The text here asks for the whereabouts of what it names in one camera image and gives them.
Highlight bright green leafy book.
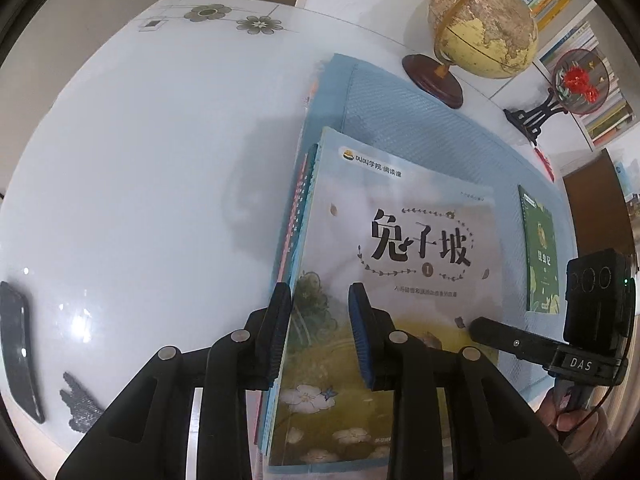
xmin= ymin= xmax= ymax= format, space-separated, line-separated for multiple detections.
xmin=517 ymin=185 xmax=563 ymax=316

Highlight pale picture book white flowers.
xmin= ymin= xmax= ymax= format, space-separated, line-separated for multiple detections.
xmin=267 ymin=126 xmax=503 ymax=467

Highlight brown wooden cabinet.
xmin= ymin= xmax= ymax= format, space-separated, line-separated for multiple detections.
xmin=562 ymin=147 xmax=640 ymax=261

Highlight person's right hand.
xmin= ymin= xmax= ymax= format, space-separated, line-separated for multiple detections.
xmin=537 ymin=385 xmax=608 ymax=456

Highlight antique style desk globe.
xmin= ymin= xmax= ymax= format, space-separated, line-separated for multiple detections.
xmin=402 ymin=0 xmax=540 ymax=110

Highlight red tassel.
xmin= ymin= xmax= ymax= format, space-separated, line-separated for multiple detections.
xmin=532 ymin=146 xmax=556 ymax=182

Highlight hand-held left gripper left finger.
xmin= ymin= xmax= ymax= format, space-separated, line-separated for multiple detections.
xmin=55 ymin=282 xmax=293 ymax=480

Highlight embroidered round fan on stand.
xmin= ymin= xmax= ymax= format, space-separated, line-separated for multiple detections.
xmin=502 ymin=49 xmax=618 ymax=147

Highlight stack of thin books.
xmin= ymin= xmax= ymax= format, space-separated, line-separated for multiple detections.
xmin=256 ymin=142 xmax=321 ymax=453

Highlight person's right forearm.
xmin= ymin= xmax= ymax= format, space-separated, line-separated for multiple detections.
xmin=560 ymin=400 xmax=631 ymax=480

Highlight light blue textured mat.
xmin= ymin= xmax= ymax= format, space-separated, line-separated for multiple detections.
xmin=270 ymin=52 xmax=581 ymax=480

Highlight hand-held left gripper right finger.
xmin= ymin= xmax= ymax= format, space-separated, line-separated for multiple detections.
xmin=348 ymin=282 xmax=576 ymax=480

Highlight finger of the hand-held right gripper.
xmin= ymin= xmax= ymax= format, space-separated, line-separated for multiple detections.
xmin=467 ymin=316 xmax=561 ymax=373

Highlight black smartphone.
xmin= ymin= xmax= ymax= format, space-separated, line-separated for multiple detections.
xmin=0 ymin=280 xmax=46 ymax=425

